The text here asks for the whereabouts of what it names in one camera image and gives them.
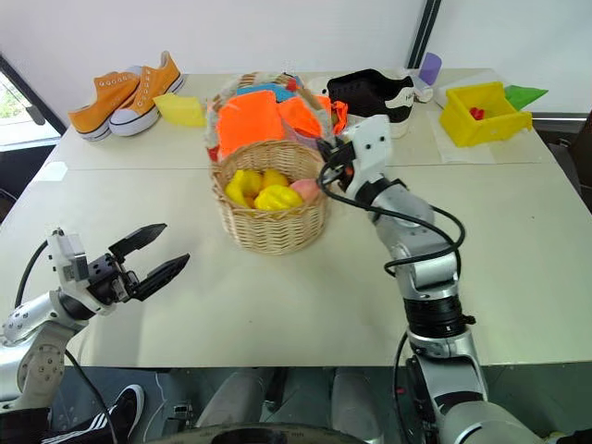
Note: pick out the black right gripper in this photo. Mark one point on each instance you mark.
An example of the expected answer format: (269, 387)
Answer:
(342, 155)

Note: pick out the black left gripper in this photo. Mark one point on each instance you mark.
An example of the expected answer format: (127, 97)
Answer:
(106, 277)

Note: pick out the pink toy peach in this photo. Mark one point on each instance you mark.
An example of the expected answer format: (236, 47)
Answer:
(305, 188)

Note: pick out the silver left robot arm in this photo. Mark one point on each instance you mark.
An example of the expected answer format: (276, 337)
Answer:
(28, 319)

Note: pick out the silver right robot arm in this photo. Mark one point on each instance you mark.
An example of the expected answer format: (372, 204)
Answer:
(416, 222)

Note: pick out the round wicker basket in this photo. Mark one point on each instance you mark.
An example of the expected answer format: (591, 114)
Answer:
(273, 229)

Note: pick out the woven basket with cloths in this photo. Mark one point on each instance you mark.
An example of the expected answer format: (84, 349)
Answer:
(212, 121)

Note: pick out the small orange cloth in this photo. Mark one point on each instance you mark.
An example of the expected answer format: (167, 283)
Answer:
(300, 115)

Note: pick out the small yellow toy lemon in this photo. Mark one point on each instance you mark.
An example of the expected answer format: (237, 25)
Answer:
(274, 178)

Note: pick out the yellow toy bell pepper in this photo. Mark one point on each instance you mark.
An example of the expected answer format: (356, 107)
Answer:
(277, 196)

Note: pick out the black knit sneaker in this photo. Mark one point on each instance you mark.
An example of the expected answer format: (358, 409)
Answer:
(365, 92)

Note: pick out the blue cloth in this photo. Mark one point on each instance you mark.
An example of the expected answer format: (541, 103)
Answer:
(277, 91)

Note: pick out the large orange cloth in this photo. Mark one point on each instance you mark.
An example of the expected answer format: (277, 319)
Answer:
(250, 120)

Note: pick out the yellow toy banana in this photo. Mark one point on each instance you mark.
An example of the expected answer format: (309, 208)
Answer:
(240, 185)

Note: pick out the white paper sheet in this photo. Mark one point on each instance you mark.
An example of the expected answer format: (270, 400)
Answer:
(444, 148)

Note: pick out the purple plastic cup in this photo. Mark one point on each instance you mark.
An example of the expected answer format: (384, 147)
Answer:
(430, 68)

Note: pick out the yellow plastic bin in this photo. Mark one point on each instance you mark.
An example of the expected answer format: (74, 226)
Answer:
(467, 127)

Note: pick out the yellow sponge block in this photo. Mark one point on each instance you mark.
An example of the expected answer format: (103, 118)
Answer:
(180, 110)

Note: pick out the black shoe white sole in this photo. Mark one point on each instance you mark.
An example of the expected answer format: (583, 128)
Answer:
(127, 409)

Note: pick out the small red toy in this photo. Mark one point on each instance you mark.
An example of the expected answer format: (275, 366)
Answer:
(476, 113)

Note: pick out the orange canvas sneaker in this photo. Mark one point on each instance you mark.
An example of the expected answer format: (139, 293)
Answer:
(99, 106)
(148, 94)

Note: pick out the grey robot leg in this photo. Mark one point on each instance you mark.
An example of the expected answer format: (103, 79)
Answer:
(231, 398)
(353, 402)

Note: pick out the black trousers white stripes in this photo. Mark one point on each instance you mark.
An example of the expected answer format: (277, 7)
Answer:
(78, 430)

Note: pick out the green paper sheet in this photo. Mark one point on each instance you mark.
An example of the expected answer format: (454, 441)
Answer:
(525, 94)

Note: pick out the dark rounded robot waist rim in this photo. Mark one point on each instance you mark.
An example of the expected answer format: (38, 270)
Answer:
(259, 435)

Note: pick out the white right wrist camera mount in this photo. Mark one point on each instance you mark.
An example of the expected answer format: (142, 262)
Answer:
(372, 143)

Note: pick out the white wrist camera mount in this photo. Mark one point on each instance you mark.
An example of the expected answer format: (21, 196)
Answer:
(62, 259)
(372, 143)

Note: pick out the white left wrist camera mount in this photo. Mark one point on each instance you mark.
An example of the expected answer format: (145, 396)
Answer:
(62, 259)

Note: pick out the black vertical frame post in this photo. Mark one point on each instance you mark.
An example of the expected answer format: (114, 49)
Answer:
(418, 37)

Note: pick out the dark window frame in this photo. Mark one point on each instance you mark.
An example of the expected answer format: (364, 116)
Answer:
(28, 99)

